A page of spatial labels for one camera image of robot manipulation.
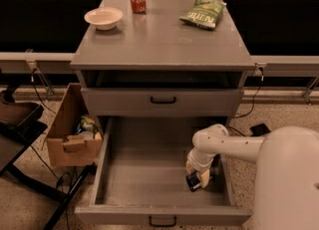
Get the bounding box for grey drawer cabinet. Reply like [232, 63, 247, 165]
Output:
[71, 0, 254, 131]

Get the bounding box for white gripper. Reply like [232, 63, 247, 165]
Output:
[185, 148, 215, 188]

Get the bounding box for green kettle chips bag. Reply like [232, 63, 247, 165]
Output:
[179, 0, 226, 30]

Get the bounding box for cardboard box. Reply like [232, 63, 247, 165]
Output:
[47, 84, 102, 166]

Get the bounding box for black table with tray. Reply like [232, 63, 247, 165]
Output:
[0, 89, 95, 230]

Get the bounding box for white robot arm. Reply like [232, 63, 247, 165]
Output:
[186, 124, 319, 230]

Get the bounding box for snack items in box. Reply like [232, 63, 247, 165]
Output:
[75, 115, 101, 139]

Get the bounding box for white bowl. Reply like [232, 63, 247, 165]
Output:
[84, 7, 123, 31]

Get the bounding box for black cable at left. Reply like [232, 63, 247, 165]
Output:
[29, 68, 73, 230]

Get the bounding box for dark blue rxbar wrapper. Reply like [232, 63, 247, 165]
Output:
[185, 172, 201, 192]

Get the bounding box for black floor cable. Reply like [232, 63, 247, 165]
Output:
[228, 125, 247, 137]

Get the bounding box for black power adapter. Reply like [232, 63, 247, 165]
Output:
[250, 123, 270, 136]

